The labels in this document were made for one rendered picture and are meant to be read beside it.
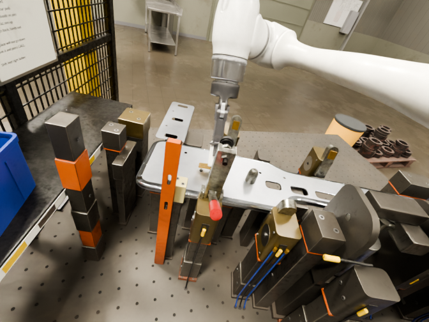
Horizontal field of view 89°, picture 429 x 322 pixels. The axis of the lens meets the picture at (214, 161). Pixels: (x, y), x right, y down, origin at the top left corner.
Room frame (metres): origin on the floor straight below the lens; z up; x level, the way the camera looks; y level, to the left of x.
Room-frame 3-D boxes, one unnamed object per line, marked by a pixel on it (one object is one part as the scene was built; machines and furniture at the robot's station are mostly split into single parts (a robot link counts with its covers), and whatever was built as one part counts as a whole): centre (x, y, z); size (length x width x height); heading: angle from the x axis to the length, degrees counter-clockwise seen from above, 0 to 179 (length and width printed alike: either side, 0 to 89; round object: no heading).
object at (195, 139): (0.70, 0.10, 0.84); 0.12 x 0.07 x 0.28; 7
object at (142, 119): (0.60, 0.29, 0.88); 0.08 x 0.08 x 0.36; 7
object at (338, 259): (0.26, -0.30, 1.09); 0.10 x 0.01 x 0.01; 97
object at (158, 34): (5.57, 2.06, 0.43); 1.72 x 0.64 x 0.87; 26
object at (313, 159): (0.74, -0.38, 0.87); 0.12 x 0.07 x 0.35; 7
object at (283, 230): (0.32, -0.20, 0.88); 0.11 x 0.07 x 0.37; 7
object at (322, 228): (0.32, -0.26, 0.91); 0.07 x 0.05 x 0.42; 7
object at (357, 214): (0.34, -0.39, 0.94); 0.18 x 0.13 x 0.49; 97
